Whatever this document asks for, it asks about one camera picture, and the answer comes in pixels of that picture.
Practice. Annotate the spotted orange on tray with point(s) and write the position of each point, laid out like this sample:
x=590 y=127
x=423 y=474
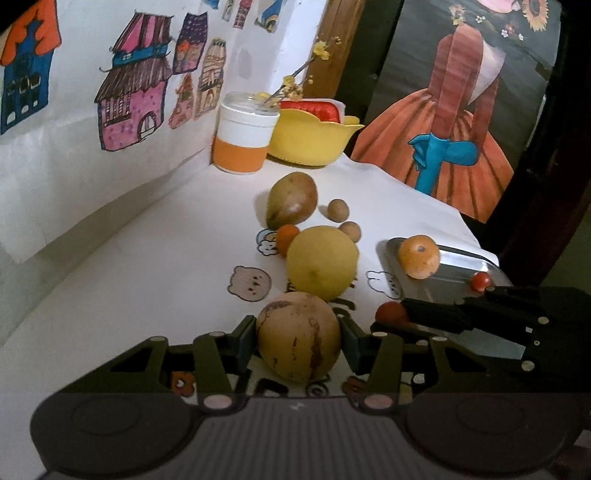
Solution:
x=419 y=257

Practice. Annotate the girl in dress poster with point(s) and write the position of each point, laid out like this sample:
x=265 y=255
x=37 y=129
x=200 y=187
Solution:
x=459 y=96

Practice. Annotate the tan striped pepino melon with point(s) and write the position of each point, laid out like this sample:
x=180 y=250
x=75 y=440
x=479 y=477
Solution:
x=298 y=336

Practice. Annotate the red cherry tomato in tray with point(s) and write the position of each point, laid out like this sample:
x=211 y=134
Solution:
x=481 y=281

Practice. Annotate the small orange tangerine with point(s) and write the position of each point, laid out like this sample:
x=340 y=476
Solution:
x=284 y=236

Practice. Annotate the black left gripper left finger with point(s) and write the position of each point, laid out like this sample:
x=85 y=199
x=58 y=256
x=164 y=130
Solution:
x=220 y=361

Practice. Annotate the red item in bowl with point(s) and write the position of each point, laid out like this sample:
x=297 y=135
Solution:
x=327 y=110

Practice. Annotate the large yellow grapefruit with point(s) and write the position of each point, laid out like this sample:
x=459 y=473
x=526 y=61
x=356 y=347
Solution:
x=322 y=261

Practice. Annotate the yellow plastic bowl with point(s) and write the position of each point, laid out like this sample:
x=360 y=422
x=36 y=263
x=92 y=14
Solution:
x=301 y=138

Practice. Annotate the stainless steel tray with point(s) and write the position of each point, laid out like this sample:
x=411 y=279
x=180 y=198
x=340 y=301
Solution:
x=450 y=283

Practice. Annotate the orange white lidded cup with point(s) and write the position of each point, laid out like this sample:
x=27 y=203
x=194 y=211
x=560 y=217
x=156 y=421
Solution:
x=242 y=139

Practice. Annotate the colourful houses drawing paper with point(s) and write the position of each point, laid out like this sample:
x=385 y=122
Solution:
x=101 y=97

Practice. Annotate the brown wooden door frame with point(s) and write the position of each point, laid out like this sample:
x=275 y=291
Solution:
x=341 y=20

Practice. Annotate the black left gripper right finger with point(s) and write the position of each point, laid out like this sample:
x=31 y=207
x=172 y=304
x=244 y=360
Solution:
x=376 y=362

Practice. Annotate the red cherry tomato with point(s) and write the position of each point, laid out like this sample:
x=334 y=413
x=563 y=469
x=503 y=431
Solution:
x=392 y=313
x=481 y=281

